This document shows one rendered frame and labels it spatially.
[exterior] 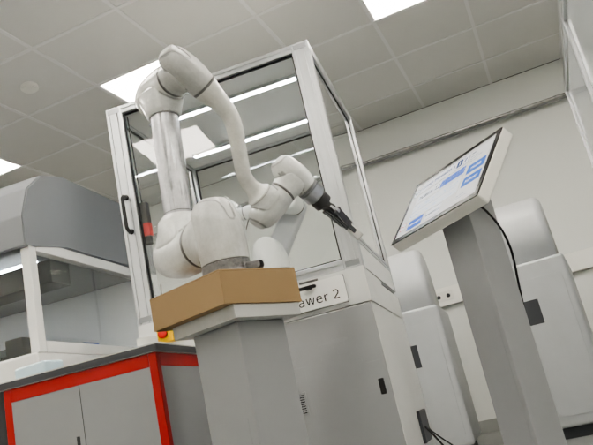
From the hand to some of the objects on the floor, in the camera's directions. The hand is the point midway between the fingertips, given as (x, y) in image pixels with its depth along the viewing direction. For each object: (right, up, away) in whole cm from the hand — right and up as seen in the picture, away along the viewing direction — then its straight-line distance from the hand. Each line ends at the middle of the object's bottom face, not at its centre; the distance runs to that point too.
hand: (354, 231), depth 265 cm
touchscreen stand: (+55, -86, -50) cm, 113 cm away
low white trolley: (-74, -122, -26) cm, 145 cm away
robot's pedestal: (-25, -96, -76) cm, 125 cm away
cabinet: (-10, -126, +38) cm, 132 cm away
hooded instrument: (-179, -172, +65) cm, 257 cm away
